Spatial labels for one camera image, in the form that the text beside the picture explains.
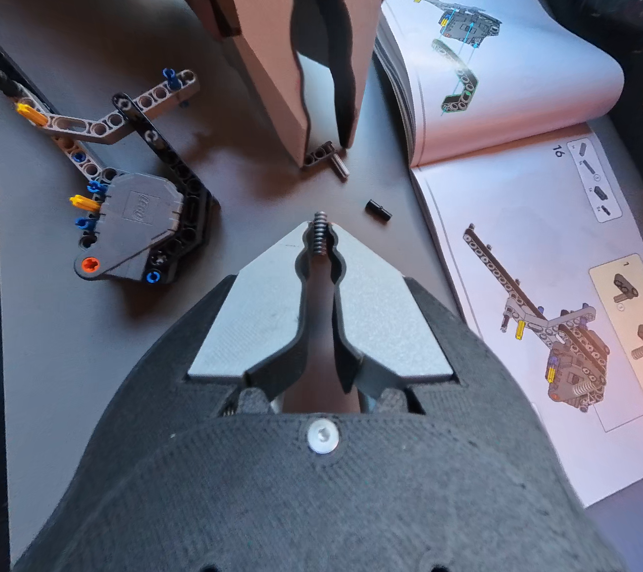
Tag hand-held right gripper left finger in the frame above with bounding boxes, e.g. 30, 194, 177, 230
187, 222, 319, 401

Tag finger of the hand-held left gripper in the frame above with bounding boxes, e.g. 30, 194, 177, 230
213, 0, 311, 167
301, 0, 383, 149

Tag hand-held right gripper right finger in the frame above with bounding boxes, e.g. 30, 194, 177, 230
327, 224, 456, 400

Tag small grey lego connector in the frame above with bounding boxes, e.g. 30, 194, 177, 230
300, 140, 336, 170

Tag lego instruction booklet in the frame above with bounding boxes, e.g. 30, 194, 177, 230
374, 0, 643, 507

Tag grey lego motor assembly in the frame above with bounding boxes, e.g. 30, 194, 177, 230
0, 47, 222, 287

